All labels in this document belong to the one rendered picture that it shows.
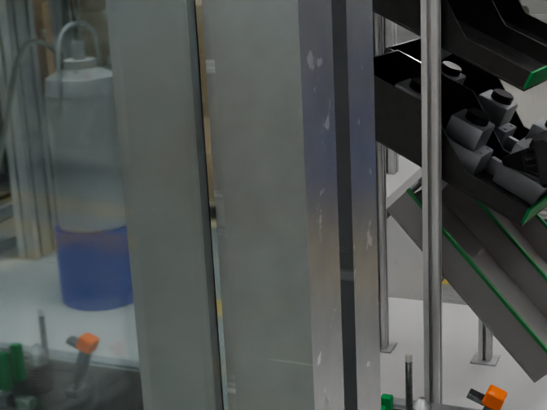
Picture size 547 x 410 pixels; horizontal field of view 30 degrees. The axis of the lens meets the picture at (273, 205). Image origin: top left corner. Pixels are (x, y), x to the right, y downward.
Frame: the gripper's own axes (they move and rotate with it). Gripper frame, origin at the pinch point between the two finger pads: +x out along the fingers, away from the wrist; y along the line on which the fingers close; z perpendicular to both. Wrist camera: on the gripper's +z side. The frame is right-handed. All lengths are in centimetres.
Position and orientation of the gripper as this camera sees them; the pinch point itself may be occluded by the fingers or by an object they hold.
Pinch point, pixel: (536, 154)
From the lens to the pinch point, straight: 129.9
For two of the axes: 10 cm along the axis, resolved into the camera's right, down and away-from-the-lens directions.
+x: -7.6, 1.1, 6.4
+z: -2.1, -9.7, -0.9
